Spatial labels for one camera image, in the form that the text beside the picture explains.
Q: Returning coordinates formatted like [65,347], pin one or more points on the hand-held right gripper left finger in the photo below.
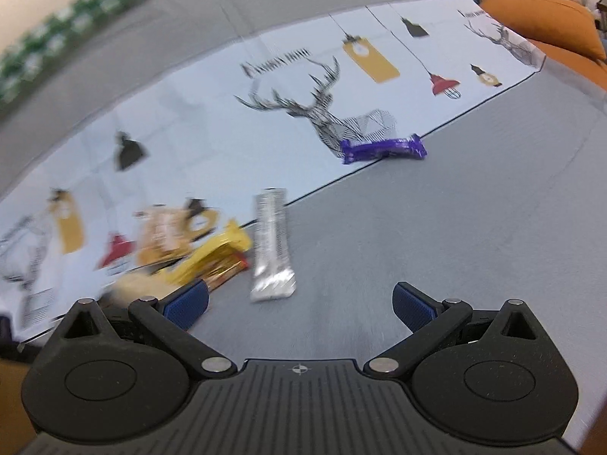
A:
[188,304]

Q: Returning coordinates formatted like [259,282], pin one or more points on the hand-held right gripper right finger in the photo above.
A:
[411,307]

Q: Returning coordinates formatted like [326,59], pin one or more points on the red gold snack bar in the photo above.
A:
[228,272]

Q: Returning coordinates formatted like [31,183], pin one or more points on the yellow snack packet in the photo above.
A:
[208,251]

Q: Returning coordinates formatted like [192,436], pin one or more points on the silver snack packet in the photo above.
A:
[271,246]

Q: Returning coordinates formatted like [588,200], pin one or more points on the purple snack bar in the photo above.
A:
[379,149]

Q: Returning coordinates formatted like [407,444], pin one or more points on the tan snack packet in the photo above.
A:
[161,237]

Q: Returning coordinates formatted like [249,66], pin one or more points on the grey bed sheet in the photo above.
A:
[474,199]

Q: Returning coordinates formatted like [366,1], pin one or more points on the white deer printed cloth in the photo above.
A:
[189,128]

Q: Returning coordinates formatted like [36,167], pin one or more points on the green checkered cloth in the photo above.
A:
[47,42]

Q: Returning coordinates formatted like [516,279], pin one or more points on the orange cushion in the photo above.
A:
[545,19]

